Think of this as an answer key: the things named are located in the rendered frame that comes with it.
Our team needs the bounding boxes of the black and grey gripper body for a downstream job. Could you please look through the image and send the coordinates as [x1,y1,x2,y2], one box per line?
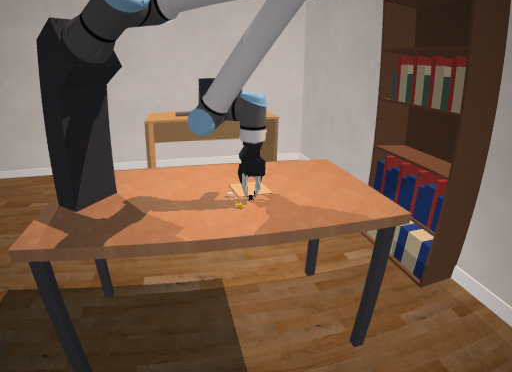
[241,142,266,177]

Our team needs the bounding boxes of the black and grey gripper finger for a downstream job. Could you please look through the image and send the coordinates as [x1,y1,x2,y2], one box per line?
[238,164,249,199]
[254,176,263,198]

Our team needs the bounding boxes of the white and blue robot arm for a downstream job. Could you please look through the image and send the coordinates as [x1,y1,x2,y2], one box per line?
[62,0,306,144]

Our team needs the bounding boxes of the light orange mat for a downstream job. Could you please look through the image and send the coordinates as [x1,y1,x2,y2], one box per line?
[229,182,272,197]

